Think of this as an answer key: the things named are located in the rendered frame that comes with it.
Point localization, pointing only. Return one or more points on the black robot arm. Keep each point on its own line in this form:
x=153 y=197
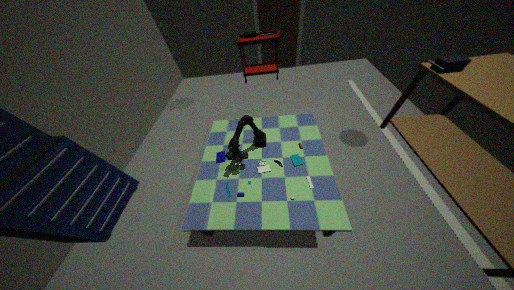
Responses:
x=234 y=142

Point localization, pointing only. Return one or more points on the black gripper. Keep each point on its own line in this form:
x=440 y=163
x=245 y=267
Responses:
x=243 y=155

